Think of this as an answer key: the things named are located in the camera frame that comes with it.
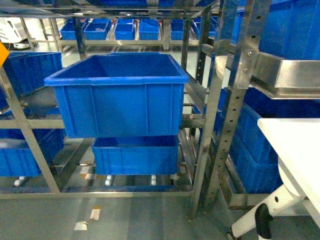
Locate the lower blue storage bin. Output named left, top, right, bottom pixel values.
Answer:
left=91, top=135, right=179, bottom=175

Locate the stainless steel rack frame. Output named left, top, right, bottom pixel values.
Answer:
left=0, top=0, right=273, bottom=221

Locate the large blue storage bin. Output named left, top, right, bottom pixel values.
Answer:
left=44, top=52, right=189, bottom=138

